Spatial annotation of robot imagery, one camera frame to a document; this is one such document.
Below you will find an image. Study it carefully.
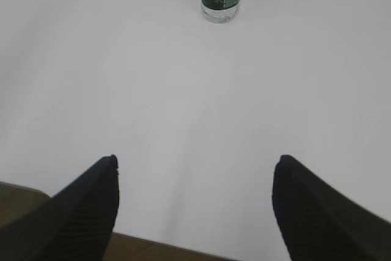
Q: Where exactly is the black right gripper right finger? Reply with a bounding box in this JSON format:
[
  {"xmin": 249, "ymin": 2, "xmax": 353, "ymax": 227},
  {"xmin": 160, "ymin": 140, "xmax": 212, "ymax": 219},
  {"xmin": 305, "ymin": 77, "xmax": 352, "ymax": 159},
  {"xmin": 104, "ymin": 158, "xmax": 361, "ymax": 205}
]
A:
[{"xmin": 271, "ymin": 155, "xmax": 390, "ymax": 260}]

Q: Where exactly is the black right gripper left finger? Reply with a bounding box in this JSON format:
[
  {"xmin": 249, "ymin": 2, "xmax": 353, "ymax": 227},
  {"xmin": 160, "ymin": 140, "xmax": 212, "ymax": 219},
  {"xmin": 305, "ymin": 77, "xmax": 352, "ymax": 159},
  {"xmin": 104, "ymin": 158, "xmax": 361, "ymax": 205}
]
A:
[{"xmin": 1, "ymin": 155, "xmax": 120, "ymax": 260}]

